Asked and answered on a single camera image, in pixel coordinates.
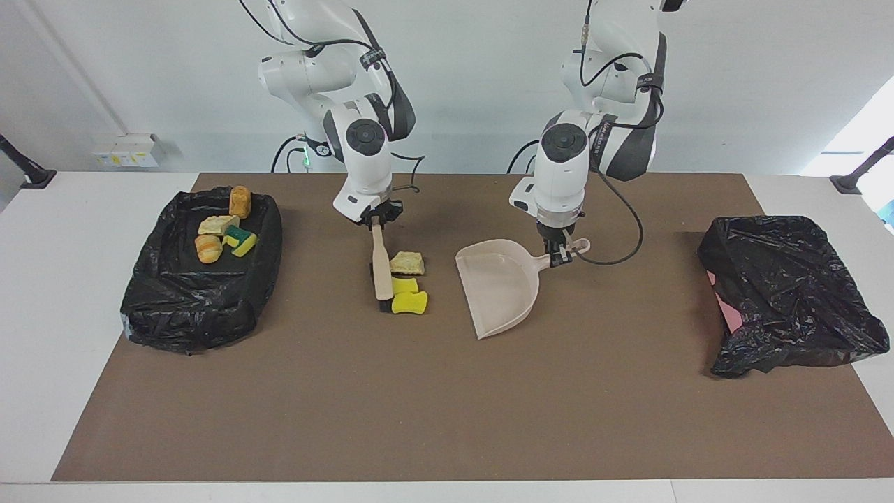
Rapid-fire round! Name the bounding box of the beige brush with black bristles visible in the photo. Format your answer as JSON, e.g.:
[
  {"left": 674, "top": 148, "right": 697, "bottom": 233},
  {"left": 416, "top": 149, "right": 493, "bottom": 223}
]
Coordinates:
[{"left": 369, "top": 222, "right": 395, "bottom": 313}]

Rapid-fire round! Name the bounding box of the beige plastic dustpan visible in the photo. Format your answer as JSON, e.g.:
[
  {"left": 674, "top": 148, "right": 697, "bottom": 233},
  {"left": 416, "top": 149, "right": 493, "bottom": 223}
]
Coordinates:
[{"left": 455, "top": 238, "right": 592, "bottom": 340}]

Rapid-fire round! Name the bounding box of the large yellow sponge piece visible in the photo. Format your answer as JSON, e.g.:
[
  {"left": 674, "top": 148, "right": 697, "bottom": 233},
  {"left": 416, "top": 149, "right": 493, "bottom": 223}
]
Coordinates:
[{"left": 391, "top": 291, "right": 429, "bottom": 315}]

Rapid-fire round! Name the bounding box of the notched yellow sponge piece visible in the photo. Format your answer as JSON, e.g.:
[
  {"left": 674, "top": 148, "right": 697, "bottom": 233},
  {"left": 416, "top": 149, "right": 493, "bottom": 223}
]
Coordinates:
[{"left": 222, "top": 225, "right": 258, "bottom": 258}]

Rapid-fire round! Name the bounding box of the pale crumbly bread chunk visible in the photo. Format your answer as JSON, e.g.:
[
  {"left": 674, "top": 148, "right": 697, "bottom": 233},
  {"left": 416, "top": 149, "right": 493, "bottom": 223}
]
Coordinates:
[{"left": 198, "top": 214, "right": 240, "bottom": 236}]

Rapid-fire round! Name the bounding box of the pink plastic bin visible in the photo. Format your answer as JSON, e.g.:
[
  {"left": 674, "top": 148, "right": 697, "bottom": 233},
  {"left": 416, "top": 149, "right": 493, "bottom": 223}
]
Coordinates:
[{"left": 707, "top": 271, "right": 745, "bottom": 335}]

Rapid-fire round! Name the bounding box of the black bag lined bin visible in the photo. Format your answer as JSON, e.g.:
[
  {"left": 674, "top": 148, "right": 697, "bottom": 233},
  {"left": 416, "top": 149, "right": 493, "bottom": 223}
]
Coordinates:
[{"left": 120, "top": 186, "right": 284, "bottom": 356}]

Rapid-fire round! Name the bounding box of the crumpled black trash bag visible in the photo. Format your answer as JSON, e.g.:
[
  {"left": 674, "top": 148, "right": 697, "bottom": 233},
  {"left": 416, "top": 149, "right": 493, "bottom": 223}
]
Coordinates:
[{"left": 697, "top": 215, "right": 891, "bottom": 379}]

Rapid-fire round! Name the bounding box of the brown table mat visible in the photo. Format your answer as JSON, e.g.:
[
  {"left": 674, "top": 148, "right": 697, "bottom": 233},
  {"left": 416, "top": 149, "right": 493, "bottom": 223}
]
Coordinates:
[{"left": 51, "top": 173, "right": 894, "bottom": 483}]

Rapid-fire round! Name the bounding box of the black clamp stand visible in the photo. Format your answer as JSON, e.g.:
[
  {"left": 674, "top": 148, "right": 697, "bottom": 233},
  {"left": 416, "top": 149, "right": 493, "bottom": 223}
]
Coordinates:
[
  {"left": 0, "top": 134, "right": 57, "bottom": 189},
  {"left": 830, "top": 136, "right": 894, "bottom": 195}
]

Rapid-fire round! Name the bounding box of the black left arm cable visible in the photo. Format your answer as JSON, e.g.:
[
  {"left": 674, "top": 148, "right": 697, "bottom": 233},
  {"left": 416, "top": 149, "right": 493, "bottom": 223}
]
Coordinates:
[{"left": 576, "top": 0, "right": 666, "bottom": 266}]

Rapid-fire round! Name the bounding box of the black left base cable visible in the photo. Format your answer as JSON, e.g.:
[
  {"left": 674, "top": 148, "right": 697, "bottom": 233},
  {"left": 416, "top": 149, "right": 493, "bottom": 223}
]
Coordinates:
[{"left": 508, "top": 138, "right": 544, "bottom": 173}]

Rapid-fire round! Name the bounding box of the black base cable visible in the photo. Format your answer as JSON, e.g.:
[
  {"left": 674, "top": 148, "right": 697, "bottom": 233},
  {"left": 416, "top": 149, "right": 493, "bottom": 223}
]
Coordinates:
[
  {"left": 271, "top": 135, "right": 312, "bottom": 173},
  {"left": 508, "top": 138, "right": 544, "bottom": 173}
]

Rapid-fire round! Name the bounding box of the black right base cable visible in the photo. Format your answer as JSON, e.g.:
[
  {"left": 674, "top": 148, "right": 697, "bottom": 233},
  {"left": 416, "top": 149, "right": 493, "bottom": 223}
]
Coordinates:
[{"left": 271, "top": 135, "right": 312, "bottom": 173}]

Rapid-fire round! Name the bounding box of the white wall socket box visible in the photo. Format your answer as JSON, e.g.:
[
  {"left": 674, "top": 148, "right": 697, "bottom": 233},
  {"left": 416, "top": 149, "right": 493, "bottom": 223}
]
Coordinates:
[{"left": 92, "top": 133, "right": 160, "bottom": 168}]

